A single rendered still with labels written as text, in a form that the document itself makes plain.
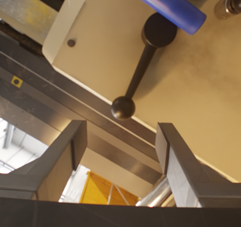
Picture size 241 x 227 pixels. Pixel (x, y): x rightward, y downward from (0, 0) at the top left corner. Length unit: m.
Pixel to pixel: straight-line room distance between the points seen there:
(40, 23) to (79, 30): 0.76
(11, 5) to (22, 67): 0.31
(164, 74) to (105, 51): 0.09
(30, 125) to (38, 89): 0.23
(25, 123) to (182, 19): 1.07
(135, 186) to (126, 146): 0.30
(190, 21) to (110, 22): 0.11
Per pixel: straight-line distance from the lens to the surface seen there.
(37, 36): 1.03
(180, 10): 0.20
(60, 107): 1.03
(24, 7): 1.08
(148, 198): 0.88
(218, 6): 0.28
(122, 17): 0.26
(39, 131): 1.14
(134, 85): 0.23
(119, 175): 1.17
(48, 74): 1.02
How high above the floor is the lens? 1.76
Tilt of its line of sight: 7 degrees down
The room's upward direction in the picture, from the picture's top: 58 degrees counter-clockwise
